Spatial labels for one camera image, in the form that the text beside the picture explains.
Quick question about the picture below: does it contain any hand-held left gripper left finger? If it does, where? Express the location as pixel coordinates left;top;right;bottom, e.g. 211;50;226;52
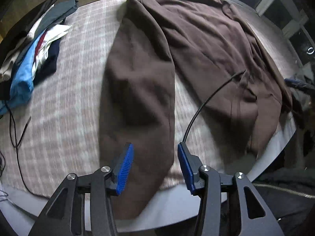
28;143;134;236

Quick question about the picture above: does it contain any white mattress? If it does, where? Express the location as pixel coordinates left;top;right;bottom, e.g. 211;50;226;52
0;113;296;236

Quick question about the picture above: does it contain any pile of folded clothes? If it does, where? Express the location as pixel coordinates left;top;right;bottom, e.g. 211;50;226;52
0;0;79;115

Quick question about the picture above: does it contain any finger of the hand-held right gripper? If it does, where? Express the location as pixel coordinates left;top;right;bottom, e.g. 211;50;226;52
284;78;315;94

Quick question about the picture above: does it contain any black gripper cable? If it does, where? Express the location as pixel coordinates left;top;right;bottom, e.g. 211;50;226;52
183;70;246;144

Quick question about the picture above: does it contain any thin black cord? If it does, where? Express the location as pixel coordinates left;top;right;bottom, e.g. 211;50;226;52
8;101;42;197

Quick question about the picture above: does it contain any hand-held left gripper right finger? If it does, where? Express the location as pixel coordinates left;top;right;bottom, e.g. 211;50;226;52
178;142;286;236

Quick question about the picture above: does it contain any white window frame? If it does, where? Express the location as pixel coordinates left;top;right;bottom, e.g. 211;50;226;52
256;0;315;40

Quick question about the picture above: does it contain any plaid blanket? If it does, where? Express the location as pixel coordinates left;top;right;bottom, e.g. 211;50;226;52
0;0;303;199

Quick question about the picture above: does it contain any brown fleece garment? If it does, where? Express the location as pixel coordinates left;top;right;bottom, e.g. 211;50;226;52
98;0;293;220

